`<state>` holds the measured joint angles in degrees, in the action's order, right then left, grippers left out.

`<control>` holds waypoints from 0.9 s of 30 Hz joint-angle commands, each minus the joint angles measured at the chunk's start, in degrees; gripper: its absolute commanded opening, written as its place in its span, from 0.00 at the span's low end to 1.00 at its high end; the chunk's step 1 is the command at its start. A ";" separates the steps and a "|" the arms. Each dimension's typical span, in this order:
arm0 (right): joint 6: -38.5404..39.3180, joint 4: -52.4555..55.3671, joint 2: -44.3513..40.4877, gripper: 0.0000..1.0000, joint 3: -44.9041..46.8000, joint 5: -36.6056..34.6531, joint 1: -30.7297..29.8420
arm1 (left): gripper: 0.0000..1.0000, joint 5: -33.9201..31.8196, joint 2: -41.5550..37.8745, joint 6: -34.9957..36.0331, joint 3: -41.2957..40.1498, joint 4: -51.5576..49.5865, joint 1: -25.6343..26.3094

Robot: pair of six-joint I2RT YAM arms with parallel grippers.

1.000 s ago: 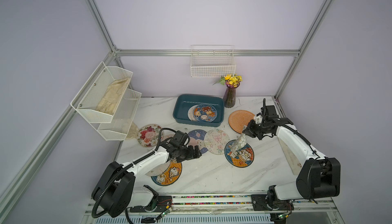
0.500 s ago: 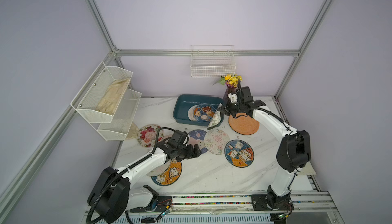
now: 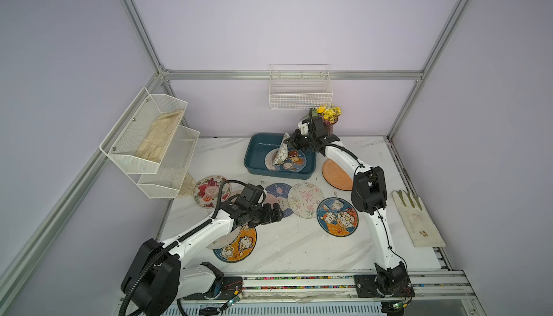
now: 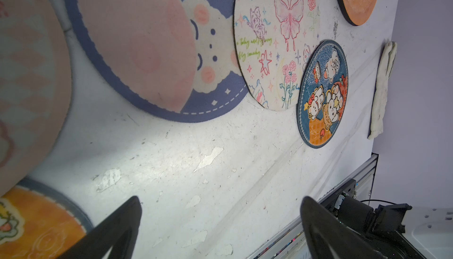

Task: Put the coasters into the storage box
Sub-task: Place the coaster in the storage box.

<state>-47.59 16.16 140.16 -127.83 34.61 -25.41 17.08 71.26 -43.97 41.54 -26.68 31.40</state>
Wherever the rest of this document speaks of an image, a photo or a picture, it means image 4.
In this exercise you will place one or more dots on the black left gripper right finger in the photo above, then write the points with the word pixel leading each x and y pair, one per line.
pixel 327 238

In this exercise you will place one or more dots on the white butterfly round coaster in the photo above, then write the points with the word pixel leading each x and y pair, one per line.
pixel 274 40

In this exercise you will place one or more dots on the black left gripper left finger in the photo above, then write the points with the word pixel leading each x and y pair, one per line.
pixel 115 237

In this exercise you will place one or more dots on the blue bears large coaster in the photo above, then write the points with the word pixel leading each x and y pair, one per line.
pixel 323 94

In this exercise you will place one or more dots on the purple planet round coaster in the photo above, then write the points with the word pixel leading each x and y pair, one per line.
pixel 174 59

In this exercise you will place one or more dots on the yellow cat round coaster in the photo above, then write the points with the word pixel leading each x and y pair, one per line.
pixel 39 222

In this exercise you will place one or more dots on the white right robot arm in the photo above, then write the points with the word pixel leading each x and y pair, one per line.
pixel 398 231

